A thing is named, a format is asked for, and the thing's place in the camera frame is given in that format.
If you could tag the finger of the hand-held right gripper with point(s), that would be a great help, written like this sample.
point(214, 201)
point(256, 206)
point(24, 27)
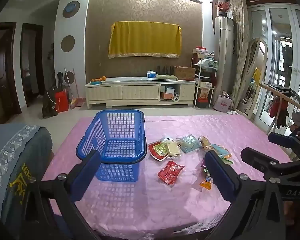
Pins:
point(260, 158)
point(280, 140)

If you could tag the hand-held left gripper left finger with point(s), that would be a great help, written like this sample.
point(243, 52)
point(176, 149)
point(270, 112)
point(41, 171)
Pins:
point(86, 172)

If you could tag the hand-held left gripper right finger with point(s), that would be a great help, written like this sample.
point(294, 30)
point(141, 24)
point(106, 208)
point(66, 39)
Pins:
point(220, 177)

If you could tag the orange long snack packet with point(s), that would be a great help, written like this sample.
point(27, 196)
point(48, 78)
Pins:
point(206, 183)

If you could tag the light blue snack packet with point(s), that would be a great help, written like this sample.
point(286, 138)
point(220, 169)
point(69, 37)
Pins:
point(220, 150)

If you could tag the bear bread packet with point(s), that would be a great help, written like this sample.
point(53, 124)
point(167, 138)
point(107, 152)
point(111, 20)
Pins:
point(205, 142)

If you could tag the teal snack packet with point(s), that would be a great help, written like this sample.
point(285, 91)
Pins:
point(190, 143)

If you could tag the small red snack packet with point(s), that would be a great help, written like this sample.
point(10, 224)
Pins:
point(170, 172)

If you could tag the cream snack packet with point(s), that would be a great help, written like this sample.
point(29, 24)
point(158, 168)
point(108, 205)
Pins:
point(173, 148)

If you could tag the large red yellow-label packet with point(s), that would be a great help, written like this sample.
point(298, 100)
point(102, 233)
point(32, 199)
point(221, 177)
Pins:
point(157, 150)

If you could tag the blue plastic basket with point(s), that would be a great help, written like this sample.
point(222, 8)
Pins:
point(118, 111)

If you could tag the wooden drying rack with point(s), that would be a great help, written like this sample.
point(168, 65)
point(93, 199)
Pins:
point(290, 97)

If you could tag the white slippers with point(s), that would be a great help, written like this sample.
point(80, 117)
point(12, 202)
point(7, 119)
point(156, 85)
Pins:
point(232, 113)

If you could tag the pink quilted tablecloth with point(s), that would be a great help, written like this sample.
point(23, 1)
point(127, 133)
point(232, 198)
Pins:
point(165, 205)

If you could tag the arched floor mirror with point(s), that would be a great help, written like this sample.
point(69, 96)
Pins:
point(251, 80)

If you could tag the pink tote bag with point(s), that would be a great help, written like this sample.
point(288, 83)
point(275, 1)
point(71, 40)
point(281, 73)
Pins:
point(222, 103)

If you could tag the broom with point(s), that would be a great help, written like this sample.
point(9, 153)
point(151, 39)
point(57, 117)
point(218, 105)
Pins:
point(76, 102)

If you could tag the chair with grey cover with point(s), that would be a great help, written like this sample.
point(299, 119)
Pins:
point(15, 150)

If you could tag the red bag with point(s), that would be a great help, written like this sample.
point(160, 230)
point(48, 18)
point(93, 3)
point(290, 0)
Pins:
point(62, 101)

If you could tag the black bag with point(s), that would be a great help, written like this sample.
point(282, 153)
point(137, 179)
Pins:
point(49, 105)

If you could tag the sliding glass door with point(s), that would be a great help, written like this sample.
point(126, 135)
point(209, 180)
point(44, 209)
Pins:
point(275, 55)

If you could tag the cream TV cabinet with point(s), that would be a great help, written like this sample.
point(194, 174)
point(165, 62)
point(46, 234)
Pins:
point(130, 92)

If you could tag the plate of oranges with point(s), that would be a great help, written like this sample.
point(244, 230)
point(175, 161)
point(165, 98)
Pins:
point(98, 80)

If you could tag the patterned curtain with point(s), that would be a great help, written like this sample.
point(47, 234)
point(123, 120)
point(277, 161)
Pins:
point(240, 55)

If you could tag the white mop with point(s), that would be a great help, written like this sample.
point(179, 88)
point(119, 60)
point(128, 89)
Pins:
point(67, 80)

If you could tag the white metal rack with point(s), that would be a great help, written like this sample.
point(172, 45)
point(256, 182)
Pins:
point(205, 80)

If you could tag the standing air conditioner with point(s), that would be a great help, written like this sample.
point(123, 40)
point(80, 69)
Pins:
point(223, 55)

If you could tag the brown cardboard box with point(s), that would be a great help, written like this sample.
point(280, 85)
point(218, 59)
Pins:
point(184, 73)

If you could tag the green folded cloth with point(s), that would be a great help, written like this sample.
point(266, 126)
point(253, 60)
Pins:
point(167, 77)

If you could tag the blue tissue box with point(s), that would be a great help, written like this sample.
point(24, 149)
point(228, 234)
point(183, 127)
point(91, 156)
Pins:
point(151, 74)

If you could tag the dark wooden door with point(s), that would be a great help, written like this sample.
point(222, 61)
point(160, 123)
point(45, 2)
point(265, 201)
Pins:
point(2, 75)
point(40, 62)

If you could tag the yellow cloth cover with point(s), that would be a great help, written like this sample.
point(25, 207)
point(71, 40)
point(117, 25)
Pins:
point(145, 40)

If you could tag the vase with red flowers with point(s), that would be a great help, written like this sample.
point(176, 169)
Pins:
point(222, 6)

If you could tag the round brown wall decor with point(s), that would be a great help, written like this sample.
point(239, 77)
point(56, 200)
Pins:
point(67, 43)
point(70, 75)

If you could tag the round wall decor blue plate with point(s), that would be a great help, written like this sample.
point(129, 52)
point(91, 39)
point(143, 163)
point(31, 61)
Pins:
point(71, 9)

